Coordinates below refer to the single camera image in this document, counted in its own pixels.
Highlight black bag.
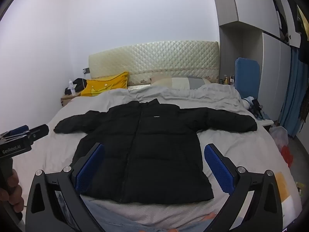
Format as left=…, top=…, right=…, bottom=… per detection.
left=65, top=78, right=88, bottom=95

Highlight yellow garment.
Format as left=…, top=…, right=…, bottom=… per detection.
left=297, top=6, right=309, bottom=33

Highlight grey white nightstand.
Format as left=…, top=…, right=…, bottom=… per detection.
left=209, top=0, right=302, bottom=126

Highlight blue folded cloth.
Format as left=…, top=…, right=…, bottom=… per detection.
left=235, top=57, right=261, bottom=99

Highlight red bag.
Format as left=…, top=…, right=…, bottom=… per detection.
left=281, top=146, right=294, bottom=167

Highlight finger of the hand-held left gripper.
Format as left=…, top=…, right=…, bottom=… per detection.
left=25, top=124, right=49, bottom=141
left=5, top=125, right=30, bottom=138

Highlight person's left hand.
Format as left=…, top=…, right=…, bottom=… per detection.
left=0, top=169, right=25, bottom=207

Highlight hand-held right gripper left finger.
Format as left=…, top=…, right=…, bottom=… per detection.
left=25, top=143, right=105, bottom=232

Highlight white orange cloth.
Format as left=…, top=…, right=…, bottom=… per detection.
left=274, top=171, right=303, bottom=223

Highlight wooden nightstand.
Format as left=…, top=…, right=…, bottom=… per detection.
left=60, top=93, right=81, bottom=107

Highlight cream quilted headboard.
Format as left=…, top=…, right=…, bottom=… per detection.
left=88, top=41, right=220, bottom=87

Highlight pile of clothes on chair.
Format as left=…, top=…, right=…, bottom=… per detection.
left=243, top=96, right=266, bottom=121

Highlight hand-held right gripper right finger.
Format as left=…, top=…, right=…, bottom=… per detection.
left=204, top=143, right=283, bottom=232

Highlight beige grey striped pillow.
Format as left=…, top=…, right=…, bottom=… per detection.
left=150, top=76, right=210, bottom=90

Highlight black puffer jacket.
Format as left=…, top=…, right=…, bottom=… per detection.
left=53, top=99, right=258, bottom=203

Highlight grey bedsheet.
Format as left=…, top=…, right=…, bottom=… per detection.
left=18, top=83, right=303, bottom=232

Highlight yellow pillow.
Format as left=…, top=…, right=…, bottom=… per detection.
left=80, top=72, right=129, bottom=96

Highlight white side table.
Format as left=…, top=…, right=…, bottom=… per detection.
left=256, top=118, right=274, bottom=127

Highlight dark hanging clothes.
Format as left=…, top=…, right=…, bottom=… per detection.
left=275, top=0, right=309, bottom=63

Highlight clear plastic bag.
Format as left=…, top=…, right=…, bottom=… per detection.
left=269, top=126, right=294, bottom=167

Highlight blue curtain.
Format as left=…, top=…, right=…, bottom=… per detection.
left=278, top=46, right=309, bottom=138

